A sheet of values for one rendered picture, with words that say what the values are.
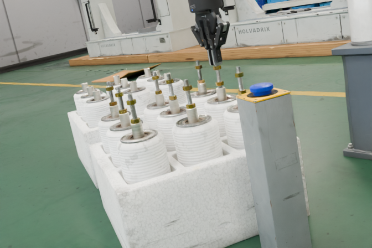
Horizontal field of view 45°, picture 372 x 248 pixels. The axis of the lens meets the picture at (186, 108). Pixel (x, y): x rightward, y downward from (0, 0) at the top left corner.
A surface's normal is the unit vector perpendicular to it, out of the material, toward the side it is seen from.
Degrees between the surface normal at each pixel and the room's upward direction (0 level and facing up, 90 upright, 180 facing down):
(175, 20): 90
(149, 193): 90
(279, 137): 90
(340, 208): 0
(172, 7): 90
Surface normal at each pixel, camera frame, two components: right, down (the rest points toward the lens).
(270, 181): 0.33, 0.15
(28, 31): 0.65, 0.05
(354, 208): -0.19, -0.96
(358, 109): -0.74, 0.29
